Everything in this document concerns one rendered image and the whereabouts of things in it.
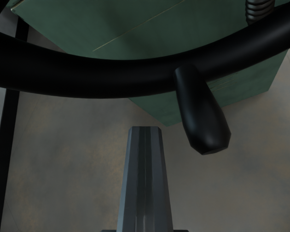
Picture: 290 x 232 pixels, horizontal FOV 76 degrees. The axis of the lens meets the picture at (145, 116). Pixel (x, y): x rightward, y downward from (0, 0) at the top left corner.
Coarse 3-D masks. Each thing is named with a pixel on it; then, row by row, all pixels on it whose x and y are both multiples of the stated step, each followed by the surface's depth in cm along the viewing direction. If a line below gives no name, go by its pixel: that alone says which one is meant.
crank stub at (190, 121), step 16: (192, 64) 12; (176, 80) 12; (192, 80) 11; (192, 96) 11; (208, 96) 11; (192, 112) 11; (208, 112) 10; (192, 128) 11; (208, 128) 10; (224, 128) 10; (192, 144) 11; (208, 144) 10; (224, 144) 10
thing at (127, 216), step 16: (144, 128) 10; (128, 144) 9; (144, 144) 9; (128, 160) 8; (144, 160) 8; (128, 176) 7; (144, 176) 7; (128, 192) 7; (144, 192) 7; (128, 208) 6; (144, 208) 6; (128, 224) 6; (144, 224) 6
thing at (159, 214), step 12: (156, 132) 10; (156, 144) 9; (156, 156) 8; (156, 168) 8; (156, 180) 7; (156, 192) 7; (168, 192) 7; (156, 204) 6; (168, 204) 7; (156, 216) 6; (168, 216) 6; (156, 228) 6; (168, 228) 6
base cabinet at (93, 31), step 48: (48, 0) 24; (96, 0) 26; (144, 0) 27; (192, 0) 29; (240, 0) 31; (288, 0) 33; (96, 48) 34; (144, 48) 36; (192, 48) 39; (144, 96) 54; (240, 96) 72
